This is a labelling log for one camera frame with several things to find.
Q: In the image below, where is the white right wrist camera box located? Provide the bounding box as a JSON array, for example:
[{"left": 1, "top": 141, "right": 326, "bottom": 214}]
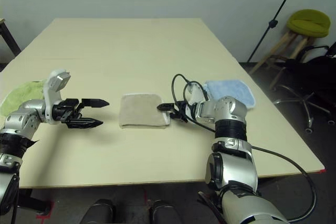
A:
[{"left": 184, "top": 81, "right": 208, "bottom": 112}]

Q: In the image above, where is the dark grey robot left leg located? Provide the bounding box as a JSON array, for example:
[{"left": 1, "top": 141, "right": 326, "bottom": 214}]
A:
[{"left": 81, "top": 199, "right": 116, "bottom": 224}]

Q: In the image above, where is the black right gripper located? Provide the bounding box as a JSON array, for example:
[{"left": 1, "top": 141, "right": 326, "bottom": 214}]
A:
[{"left": 156, "top": 100, "right": 192, "bottom": 123}]

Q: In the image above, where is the dark grey robot right leg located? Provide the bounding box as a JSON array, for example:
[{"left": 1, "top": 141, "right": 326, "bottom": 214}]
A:
[{"left": 149, "top": 199, "right": 182, "bottom": 224}]

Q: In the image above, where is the dark grey robot leg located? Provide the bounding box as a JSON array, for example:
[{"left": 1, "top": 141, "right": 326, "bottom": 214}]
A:
[
  {"left": 81, "top": 199, "right": 116, "bottom": 224},
  {"left": 149, "top": 199, "right": 182, "bottom": 224}
]

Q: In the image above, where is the beige towel with white trim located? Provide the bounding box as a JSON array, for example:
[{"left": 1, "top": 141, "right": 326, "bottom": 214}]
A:
[{"left": 118, "top": 92, "right": 171, "bottom": 130}]

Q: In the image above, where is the green stool cushion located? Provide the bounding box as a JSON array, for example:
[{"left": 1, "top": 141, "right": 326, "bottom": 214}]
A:
[{"left": 286, "top": 9, "right": 331, "bottom": 38}]

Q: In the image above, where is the black office chair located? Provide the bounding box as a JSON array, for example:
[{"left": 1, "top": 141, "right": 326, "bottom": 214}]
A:
[{"left": 270, "top": 45, "right": 336, "bottom": 133}]

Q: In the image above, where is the black tripod stand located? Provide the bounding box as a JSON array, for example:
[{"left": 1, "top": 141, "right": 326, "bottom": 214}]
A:
[{"left": 246, "top": 0, "right": 304, "bottom": 63}]

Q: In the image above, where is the folded blue towel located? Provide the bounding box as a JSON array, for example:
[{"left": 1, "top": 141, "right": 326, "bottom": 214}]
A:
[{"left": 203, "top": 79, "right": 257, "bottom": 111}]

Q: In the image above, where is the black table foot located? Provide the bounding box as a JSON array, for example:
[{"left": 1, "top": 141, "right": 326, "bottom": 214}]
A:
[{"left": 18, "top": 188, "right": 52, "bottom": 216}]

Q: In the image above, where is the folded green towel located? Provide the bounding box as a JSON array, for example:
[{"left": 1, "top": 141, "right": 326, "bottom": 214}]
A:
[{"left": 0, "top": 80, "right": 45, "bottom": 116}]

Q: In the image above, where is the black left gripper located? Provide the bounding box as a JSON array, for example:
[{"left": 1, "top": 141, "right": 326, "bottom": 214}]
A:
[{"left": 52, "top": 98, "right": 110, "bottom": 130}]

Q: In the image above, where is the beige side table black frame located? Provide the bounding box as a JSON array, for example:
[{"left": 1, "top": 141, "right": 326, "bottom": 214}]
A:
[{"left": 0, "top": 18, "right": 22, "bottom": 57}]

